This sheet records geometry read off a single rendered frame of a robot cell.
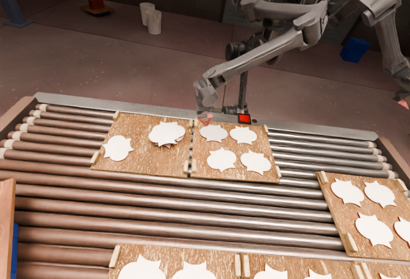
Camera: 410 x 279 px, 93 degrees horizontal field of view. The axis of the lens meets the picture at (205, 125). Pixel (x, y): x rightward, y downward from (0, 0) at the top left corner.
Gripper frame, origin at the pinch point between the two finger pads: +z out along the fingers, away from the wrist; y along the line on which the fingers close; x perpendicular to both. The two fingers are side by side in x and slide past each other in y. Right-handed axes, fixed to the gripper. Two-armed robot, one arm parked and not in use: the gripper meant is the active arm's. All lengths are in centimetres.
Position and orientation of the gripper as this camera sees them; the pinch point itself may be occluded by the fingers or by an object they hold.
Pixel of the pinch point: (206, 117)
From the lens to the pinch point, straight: 94.9
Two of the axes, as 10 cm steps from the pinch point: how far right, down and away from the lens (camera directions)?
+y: 0.1, 7.1, -7.0
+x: 9.9, -1.1, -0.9
